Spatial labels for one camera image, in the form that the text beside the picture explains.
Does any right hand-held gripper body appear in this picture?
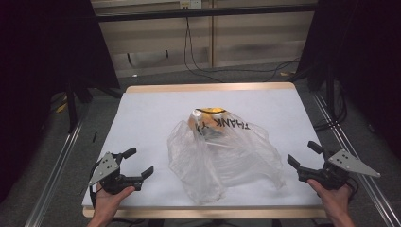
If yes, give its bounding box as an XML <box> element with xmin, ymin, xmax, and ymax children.
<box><xmin>297</xmin><ymin>148</ymin><xmax>381</xmax><ymax>191</ymax></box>

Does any person's left hand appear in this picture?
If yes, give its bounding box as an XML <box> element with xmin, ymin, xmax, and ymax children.
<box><xmin>94</xmin><ymin>183</ymin><xmax>136</xmax><ymax>221</ymax></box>

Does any black floor cable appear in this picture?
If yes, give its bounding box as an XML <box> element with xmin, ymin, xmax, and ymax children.
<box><xmin>188</xmin><ymin>18</ymin><xmax>301</xmax><ymax>83</ymax></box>

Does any black horizontal bar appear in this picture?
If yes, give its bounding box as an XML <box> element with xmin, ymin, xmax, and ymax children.
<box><xmin>96</xmin><ymin>3</ymin><xmax>318</xmax><ymax>23</ymax></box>

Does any bundle of black cables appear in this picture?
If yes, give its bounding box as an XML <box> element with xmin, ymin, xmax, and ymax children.
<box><xmin>313</xmin><ymin>79</ymin><xmax>348</xmax><ymax>132</ymax></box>

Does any wooden table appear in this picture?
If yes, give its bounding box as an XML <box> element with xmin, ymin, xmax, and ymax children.
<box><xmin>82</xmin><ymin>82</ymin><xmax>327</xmax><ymax>219</ymax></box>

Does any aluminium floor rail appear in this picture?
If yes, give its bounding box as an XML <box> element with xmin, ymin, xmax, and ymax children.
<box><xmin>311</xmin><ymin>93</ymin><xmax>401</xmax><ymax>227</ymax></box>
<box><xmin>24</xmin><ymin>121</ymin><xmax>83</xmax><ymax>227</ymax></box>

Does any white power outlet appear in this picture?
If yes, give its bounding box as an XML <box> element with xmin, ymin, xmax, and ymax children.
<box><xmin>179</xmin><ymin>0</ymin><xmax>202</xmax><ymax>9</ymax></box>

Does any black hanging wall cable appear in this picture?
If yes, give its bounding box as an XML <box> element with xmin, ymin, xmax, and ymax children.
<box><xmin>183</xmin><ymin>17</ymin><xmax>225</xmax><ymax>83</ymax></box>

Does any person's right hand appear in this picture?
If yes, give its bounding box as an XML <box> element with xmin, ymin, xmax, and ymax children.
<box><xmin>305</xmin><ymin>178</ymin><xmax>354</xmax><ymax>218</ymax></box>

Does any left hand-held gripper cable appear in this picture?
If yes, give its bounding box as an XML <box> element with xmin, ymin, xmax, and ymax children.
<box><xmin>89</xmin><ymin>183</ymin><xmax>97</xmax><ymax>208</ymax></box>

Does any small yellow item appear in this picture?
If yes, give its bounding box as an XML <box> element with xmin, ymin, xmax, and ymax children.
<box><xmin>196</xmin><ymin>107</ymin><xmax>227</xmax><ymax>115</ymax></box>

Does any dark curtain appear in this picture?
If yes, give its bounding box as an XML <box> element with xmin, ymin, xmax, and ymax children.
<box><xmin>0</xmin><ymin>0</ymin><xmax>121</xmax><ymax>202</ymax></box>
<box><xmin>297</xmin><ymin>0</ymin><xmax>401</xmax><ymax>159</ymax></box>

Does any orange bottle with white cap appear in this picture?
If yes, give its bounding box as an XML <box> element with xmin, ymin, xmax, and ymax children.
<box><xmin>188</xmin><ymin>109</ymin><xmax>206</xmax><ymax>135</ymax></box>
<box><xmin>202</xmin><ymin>117</ymin><xmax>229</xmax><ymax>142</ymax></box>

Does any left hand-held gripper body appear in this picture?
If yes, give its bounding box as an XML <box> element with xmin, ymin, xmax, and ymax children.
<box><xmin>88</xmin><ymin>151</ymin><xmax>143</xmax><ymax>196</ymax></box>

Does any black metal stand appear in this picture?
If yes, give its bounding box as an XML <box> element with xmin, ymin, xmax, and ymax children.
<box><xmin>289</xmin><ymin>62</ymin><xmax>337</xmax><ymax>117</ymax></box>
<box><xmin>64</xmin><ymin>81</ymin><xmax>122</xmax><ymax>134</ymax></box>

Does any white table mat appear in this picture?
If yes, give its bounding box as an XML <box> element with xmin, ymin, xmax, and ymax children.
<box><xmin>82</xmin><ymin>88</ymin><xmax>323</xmax><ymax>208</ymax></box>

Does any clear plastic bag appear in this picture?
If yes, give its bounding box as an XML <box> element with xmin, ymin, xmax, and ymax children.
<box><xmin>166</xmin><ymin>107</ymin><xmax>287</xmax><ymax>205</ymax></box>

